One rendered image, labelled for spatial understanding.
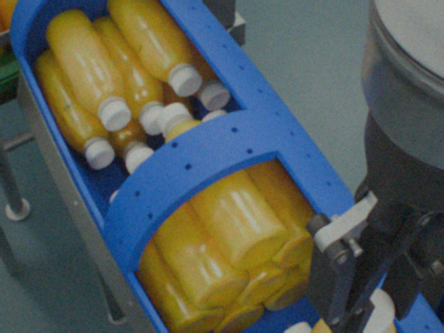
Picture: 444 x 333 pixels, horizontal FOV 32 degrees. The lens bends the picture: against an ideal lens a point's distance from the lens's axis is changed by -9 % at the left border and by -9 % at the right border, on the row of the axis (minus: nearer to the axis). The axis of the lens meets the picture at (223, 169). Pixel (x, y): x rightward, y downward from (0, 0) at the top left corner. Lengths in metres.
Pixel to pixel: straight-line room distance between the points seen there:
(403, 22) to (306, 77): 2.34
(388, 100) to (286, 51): 2.37
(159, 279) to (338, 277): 0.59
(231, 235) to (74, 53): 0.39
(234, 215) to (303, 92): 1.71
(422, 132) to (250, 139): 0.60
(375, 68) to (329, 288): 0.15
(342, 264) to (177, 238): 0.55
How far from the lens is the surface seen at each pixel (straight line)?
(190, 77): 1.08
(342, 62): 2.68
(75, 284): 2.22
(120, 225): 0.93
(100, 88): 1.08
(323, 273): 0.42
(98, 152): 1.10
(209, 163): 0.88
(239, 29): 1.77
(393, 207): 0.38
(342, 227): 0.38
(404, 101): 0.31
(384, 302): 0.55
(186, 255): 0.92
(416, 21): 0.27
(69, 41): 1.14
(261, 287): 0.98
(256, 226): 0.87
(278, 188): 0.95
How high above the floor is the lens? 1.94
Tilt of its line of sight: 55 degrees down
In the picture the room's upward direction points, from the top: straight up
